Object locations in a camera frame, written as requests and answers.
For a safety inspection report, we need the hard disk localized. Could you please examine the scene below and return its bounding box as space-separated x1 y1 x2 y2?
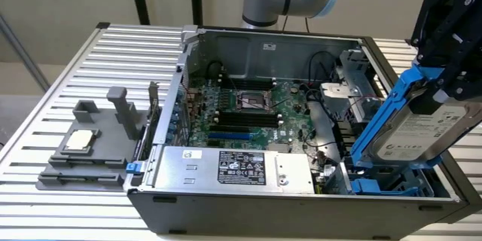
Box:
350 63 482 169

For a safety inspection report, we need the metal disk bay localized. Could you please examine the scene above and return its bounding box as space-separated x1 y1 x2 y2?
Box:
319 49 385 129

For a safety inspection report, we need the blue disk carrier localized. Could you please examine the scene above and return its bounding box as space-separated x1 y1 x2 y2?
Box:
350 166 433 196

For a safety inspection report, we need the black expansion slot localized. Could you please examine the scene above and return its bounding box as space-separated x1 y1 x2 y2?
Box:
209 125 250 133

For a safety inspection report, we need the blue expansion slot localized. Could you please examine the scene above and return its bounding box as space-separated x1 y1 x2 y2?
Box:
209 132 253 142

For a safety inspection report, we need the CPU socket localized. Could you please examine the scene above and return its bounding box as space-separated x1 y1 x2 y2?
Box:
235 90 275 112

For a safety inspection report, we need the silver chipset heatsink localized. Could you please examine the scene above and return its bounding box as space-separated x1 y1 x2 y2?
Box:
267 143 290 154

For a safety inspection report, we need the green motherboard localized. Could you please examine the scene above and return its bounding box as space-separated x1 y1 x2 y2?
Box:
185 78 321 154

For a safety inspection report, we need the black open PC case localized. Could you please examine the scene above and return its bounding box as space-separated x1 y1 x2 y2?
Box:
124 25 472 235

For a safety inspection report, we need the silver power supply unit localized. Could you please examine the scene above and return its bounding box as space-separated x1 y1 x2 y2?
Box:
149 146 315 194

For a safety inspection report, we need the graphics card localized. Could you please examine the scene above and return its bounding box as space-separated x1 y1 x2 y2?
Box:
145 81 162 148

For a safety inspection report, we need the grey parts rack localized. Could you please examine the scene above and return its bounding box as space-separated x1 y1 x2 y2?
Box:
36 86 151 191

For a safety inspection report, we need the silver CPU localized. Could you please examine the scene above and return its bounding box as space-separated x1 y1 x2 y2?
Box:
64 129 98 149

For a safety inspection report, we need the RAM stick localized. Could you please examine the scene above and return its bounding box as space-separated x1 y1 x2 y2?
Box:
56 176 119 182

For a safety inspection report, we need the grey slanted metal pole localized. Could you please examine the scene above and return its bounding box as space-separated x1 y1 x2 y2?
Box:
0 12 51 93

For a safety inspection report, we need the red thin wire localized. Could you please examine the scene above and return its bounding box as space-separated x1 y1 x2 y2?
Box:
351 96 382 106

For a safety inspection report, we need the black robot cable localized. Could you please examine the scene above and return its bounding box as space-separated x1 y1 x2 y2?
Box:
281 14 314 33

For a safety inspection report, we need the black looped wire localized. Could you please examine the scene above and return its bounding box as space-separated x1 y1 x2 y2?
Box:
305 51 334 85

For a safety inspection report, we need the disk wire with connector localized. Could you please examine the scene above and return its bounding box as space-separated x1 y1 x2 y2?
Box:
314 152 339 174

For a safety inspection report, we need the short black wire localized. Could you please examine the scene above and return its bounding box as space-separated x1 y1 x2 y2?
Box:
205 60 225 77

